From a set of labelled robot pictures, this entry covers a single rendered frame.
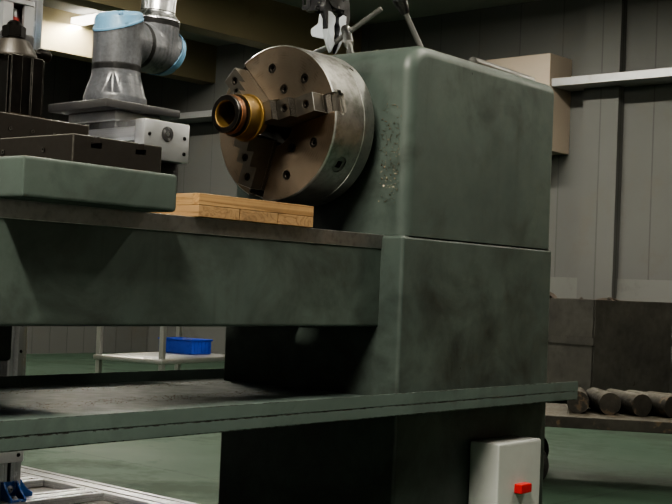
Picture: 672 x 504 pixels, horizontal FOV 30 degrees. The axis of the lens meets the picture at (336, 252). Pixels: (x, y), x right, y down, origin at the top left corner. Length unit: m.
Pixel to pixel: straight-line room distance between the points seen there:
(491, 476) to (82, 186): 1.21
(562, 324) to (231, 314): 6.54
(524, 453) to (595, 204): 6.97
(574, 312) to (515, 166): 5.74
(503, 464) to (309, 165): 0.77
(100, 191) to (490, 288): 1.13
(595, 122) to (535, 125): 6.83
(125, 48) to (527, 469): 1.33
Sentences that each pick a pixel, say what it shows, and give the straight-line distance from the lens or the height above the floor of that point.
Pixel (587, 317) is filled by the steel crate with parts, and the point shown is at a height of 0.62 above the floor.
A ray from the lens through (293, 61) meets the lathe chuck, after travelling 2.52.
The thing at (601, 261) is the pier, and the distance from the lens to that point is 9.62.
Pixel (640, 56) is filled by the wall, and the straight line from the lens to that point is 9.75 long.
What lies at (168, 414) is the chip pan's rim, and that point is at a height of 0.55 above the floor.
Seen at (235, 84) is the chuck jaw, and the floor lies 1.16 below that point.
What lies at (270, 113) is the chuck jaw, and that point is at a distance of 2.44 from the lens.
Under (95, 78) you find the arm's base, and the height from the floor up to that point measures 1.22.
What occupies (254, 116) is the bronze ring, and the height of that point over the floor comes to 1.08.
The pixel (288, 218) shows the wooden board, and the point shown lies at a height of 0.88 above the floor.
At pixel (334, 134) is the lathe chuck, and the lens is 2.43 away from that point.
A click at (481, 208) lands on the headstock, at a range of 2.73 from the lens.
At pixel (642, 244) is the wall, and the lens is 9.56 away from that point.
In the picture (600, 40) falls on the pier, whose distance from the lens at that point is 9.85.
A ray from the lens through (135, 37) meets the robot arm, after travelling 3.04.
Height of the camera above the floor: 0.76
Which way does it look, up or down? 2 degrees up
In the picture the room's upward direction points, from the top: 2 degrees clockwise
